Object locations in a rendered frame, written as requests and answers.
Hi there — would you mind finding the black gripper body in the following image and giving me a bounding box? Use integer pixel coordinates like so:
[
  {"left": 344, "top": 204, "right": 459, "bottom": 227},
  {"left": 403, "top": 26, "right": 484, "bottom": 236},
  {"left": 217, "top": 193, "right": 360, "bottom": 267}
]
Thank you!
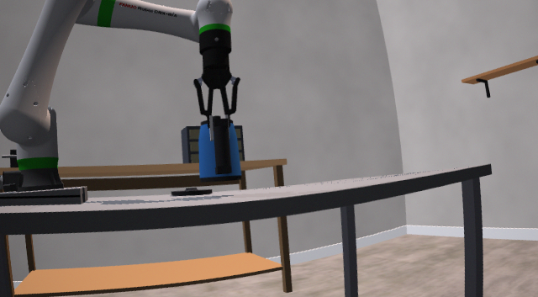
[{"left": 202, "top": 49, "right": 232, "bottom": 89}]

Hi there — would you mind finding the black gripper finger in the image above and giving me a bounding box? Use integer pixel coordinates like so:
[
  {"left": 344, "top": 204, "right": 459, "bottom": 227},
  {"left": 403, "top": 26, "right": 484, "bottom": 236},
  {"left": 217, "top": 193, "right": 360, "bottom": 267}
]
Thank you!
[
  {"left": 219, "top": 74, "right": 240, "bottom": 127},
  {"left": 193, "top": 75, "right": 214, "bottom": 141}
]

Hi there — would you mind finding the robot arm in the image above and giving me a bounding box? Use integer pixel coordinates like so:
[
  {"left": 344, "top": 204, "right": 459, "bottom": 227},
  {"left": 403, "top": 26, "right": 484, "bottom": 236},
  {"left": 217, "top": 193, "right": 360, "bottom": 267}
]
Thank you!
[{"left": 0, "top": 0, "right": 233, "bottom": 192}]

